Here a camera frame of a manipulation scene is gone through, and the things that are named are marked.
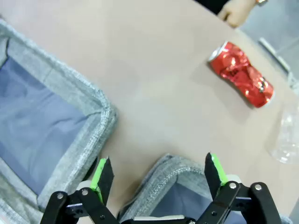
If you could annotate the crushed red soda can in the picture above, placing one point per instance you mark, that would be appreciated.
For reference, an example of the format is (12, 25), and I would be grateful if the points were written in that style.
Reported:
(240, 74)

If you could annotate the large white table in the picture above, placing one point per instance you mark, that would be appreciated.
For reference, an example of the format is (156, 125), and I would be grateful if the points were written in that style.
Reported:
(273, 52)

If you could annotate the grey fabric basket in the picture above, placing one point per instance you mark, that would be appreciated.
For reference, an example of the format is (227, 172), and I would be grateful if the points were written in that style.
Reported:
(163, 177)
(70, 79)

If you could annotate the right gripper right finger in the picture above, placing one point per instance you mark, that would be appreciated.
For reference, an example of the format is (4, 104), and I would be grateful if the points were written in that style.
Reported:
(212, 177)

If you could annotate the person's left hand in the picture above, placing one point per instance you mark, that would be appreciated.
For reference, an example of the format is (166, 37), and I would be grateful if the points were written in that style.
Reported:
(236, 14)

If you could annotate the clear plastic bottle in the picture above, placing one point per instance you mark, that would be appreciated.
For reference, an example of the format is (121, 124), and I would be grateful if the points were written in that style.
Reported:
(287, 140)

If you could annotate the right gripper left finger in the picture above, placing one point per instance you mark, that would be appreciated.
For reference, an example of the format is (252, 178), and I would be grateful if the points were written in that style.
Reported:
(105, 177)

